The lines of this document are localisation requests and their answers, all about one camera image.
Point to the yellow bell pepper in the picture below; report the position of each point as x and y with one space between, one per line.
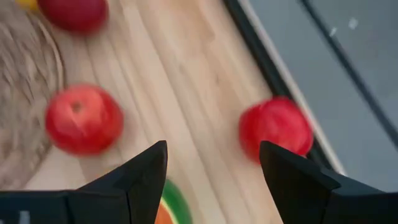
28 3

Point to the woven seagrass basket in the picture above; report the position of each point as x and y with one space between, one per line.
18 93

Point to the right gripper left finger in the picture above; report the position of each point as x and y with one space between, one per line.
130 193

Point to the dark red apple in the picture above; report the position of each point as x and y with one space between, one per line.
74 14

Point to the black aluminium table frame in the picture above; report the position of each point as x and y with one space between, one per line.
256 49

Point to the watermelon slice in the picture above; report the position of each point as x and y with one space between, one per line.
175 202

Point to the bright red round fruit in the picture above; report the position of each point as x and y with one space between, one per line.
273 124

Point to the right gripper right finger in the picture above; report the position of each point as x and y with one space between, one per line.
298 186

